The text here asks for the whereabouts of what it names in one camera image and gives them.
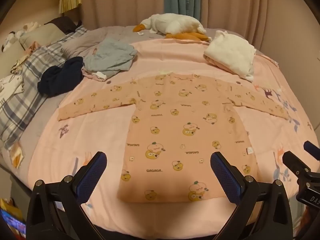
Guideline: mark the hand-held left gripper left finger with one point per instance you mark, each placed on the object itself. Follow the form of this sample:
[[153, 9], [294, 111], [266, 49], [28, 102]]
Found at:
[[93, 177]]

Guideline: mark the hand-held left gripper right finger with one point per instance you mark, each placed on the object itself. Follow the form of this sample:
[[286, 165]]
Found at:
[[225, 180]]

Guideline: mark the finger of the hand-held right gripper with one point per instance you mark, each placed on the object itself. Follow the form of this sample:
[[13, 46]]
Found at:
[[293, 161], [312, 150]]

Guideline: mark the pink printed long-sleeve shirt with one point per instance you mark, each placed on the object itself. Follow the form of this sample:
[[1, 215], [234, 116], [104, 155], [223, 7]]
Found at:
[[175, 130]]

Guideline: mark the pink printed blanket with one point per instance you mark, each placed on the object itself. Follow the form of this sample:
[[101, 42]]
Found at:
[[100, 135]]

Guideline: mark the small yellow white cloth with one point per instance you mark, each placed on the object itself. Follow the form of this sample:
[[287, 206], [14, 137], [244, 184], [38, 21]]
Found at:
[[17, 155]]

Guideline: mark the colourful box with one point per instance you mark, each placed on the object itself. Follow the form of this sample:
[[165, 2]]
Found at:
[[12, 225]]

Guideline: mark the plaid duvet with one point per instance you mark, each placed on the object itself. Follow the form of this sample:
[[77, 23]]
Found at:
[[25, 105]]

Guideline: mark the small pink white garment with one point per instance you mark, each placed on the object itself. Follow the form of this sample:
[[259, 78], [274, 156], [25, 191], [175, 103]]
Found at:
[[93, 76]]

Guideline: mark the navy crumpled garment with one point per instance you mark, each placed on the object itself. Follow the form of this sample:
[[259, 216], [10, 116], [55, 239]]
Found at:
[[62, 77]]

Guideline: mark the grey-blue crumpled garment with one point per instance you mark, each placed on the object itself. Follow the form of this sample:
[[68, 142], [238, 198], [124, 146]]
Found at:
[[110, 55]]

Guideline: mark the white printed cloth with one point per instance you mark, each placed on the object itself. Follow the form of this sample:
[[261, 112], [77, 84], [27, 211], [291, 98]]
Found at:
[[10, 85]]

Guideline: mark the white folded garment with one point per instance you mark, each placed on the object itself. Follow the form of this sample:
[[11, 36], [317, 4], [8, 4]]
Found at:
[[230, 52]]

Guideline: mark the beige pillow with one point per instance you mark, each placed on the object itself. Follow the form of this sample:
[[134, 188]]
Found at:
[[12, 52], [42, 33]]

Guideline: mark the dark brown pillow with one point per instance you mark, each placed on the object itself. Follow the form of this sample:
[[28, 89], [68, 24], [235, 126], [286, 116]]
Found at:
[[62, 22]]

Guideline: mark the small white plush toy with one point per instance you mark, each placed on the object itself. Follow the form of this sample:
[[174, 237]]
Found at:
[[11, 38]]

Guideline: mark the white goose plush toy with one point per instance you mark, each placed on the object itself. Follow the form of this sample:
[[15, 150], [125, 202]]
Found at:
[[172, 23]]

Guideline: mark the beige curtain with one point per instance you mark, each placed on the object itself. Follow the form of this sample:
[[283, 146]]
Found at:
[[120, 2]]

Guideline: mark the teal curtain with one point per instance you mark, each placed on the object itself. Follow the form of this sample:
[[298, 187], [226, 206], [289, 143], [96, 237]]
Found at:
[[180, 0]]

